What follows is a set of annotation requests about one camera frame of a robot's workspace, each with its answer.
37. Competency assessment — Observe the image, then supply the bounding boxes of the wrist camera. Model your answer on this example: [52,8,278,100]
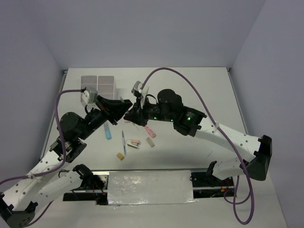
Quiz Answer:
[80,87,98,105]
[131,81,149,109]

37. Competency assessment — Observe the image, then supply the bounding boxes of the pink mini stapler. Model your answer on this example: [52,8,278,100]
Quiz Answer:
[126,139,141,149]

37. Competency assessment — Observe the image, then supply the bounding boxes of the yellow eraser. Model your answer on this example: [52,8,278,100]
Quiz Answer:
[117,153,125,161]

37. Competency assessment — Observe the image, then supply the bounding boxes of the silver foil covered panel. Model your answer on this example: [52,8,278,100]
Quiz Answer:
[107,170,195,205]

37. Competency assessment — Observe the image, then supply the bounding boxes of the blue highlighter pen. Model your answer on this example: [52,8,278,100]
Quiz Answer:
[103,122,112,140]

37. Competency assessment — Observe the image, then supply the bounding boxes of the blue ballpoint pen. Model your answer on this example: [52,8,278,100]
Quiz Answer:
[122,131,126,156]

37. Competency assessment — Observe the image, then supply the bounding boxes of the left white compartment organizer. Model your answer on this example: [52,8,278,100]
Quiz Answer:
[81,76,97,106]

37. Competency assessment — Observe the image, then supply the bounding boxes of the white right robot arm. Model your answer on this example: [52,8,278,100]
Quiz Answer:
[124,89,272,186]

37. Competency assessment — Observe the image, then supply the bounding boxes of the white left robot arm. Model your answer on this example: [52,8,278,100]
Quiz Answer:
[0,96,132,228]

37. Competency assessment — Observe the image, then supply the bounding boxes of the white compartment organizer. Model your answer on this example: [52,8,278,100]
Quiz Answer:
[81,76,97,106]
[97,76,117,100]

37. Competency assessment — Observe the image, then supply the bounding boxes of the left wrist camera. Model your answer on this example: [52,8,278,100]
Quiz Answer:
[80,87,98,105]

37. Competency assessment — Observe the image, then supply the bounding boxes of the grey white eraser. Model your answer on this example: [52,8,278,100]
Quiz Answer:
[146,137,155,147]

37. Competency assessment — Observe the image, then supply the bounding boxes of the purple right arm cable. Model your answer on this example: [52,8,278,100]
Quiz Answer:
[142,67,253,225]

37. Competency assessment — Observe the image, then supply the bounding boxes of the right white compartment organizer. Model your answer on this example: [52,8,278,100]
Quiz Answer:
[97,76,117,100]

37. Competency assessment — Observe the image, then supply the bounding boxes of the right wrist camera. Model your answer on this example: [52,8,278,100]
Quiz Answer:
[131,81,149,109]

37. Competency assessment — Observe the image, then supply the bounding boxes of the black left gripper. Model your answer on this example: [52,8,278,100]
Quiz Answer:
[78,95,133,140]

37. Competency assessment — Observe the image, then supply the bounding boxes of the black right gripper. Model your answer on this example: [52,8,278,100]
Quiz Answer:
[123,95,174,126]

